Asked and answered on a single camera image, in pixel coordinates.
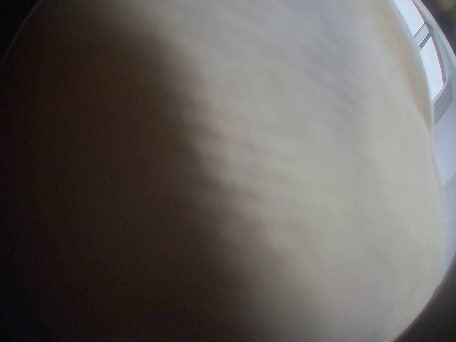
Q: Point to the window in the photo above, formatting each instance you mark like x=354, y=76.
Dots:
x=433, y=73

